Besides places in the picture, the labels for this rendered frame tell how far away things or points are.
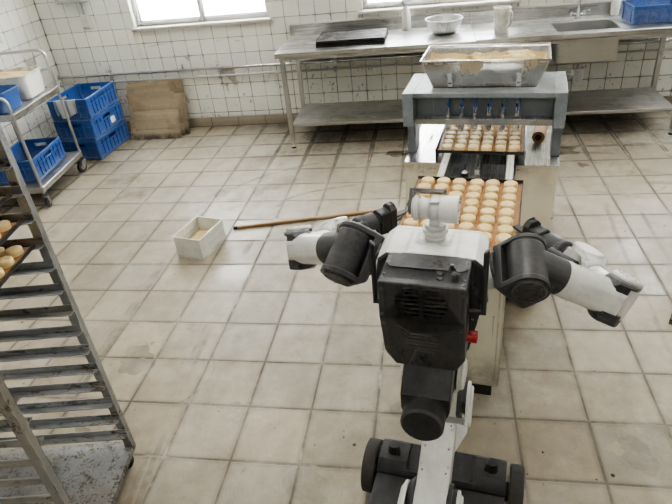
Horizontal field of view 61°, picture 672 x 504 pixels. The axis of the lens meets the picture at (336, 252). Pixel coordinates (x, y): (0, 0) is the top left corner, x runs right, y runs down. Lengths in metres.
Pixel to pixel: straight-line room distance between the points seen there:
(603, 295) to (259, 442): 1.66
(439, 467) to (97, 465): 1.37
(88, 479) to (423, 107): 2.16
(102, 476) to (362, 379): 1.19
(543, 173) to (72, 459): 2.39
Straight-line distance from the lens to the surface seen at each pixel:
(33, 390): 2.50
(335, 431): 2.61
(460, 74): 2.74
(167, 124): 6.31
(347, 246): 1.44
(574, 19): 5.72
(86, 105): 5.96
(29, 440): 1.95
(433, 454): 2.00
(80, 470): 2.62
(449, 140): 2.87
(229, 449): 2.64
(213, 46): 6.17
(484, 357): 2.55
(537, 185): 2.86
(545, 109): 2.80
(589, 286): 1.46
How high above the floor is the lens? 1.98
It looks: 32 degrees down
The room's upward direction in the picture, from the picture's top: 6 degrees counter-clockwise
